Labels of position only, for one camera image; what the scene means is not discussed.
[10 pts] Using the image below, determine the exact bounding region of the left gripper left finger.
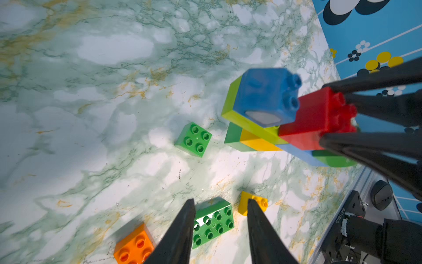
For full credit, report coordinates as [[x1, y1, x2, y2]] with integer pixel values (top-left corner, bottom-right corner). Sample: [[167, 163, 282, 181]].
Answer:
[[145, 199, 196, 264]]

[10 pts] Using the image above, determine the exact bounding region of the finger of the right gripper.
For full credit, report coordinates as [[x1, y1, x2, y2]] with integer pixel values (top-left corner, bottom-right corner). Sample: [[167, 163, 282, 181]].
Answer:
[[323, 58, 422, 127], [319, 133, 422, 200]]

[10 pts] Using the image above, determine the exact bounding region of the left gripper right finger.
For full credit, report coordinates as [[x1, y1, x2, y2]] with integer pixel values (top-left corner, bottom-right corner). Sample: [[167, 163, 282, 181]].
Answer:
[[247, 199, 298, 264]]

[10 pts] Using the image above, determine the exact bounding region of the small green lego brick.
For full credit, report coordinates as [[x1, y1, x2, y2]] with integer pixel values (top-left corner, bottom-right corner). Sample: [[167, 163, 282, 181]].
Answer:
[[312, 150, 357, 168]]

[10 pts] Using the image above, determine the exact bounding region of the red square lego brick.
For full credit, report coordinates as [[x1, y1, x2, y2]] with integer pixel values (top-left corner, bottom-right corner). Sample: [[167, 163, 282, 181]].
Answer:
[[278, 87, 357, 151]]

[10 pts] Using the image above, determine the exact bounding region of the yellow square lego brick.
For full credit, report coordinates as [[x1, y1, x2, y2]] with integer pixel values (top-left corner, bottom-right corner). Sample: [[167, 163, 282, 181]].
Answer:
[[240, 129, 282, 151]]

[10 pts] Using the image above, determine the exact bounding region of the lime long lego brick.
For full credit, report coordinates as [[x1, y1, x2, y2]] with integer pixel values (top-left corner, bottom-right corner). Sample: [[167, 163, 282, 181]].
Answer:
[[220, 75, 289, 146]]

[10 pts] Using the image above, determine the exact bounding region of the small blue lego brick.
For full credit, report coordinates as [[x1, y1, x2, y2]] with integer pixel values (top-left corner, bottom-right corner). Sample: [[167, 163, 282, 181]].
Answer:
[[234, 68, 302, 128]]

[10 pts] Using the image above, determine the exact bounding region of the light blue long lego brick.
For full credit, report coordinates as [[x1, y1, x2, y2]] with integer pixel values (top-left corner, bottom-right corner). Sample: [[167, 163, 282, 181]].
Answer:
[[276, 144, 328, 167]]

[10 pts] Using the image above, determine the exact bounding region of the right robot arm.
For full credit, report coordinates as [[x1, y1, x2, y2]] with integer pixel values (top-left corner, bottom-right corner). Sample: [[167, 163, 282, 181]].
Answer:
[[320, 58, 422, 264]]

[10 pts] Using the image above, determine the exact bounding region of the orange long lego brick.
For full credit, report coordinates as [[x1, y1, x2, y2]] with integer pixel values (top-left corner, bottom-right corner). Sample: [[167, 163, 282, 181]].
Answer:
[[114, 223, 155, 264]]

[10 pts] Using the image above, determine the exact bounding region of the green long lego brick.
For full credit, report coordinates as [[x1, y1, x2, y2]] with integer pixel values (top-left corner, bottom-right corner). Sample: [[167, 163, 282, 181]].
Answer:
[[192, 200, 235, 249]]

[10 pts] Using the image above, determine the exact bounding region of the yellow lego brick centre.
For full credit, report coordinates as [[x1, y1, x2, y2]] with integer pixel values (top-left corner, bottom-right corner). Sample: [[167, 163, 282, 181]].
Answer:
[[238, 191, 269, 216]]

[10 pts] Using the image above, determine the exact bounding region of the green square lego brick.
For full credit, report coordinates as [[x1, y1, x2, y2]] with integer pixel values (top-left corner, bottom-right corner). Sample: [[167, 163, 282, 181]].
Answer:
[[175, 122, 212, 158]]

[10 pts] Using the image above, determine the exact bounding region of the black computer mouse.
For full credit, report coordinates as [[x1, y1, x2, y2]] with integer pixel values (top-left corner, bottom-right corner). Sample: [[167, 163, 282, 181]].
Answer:
[[370, 180, 393, 211]]

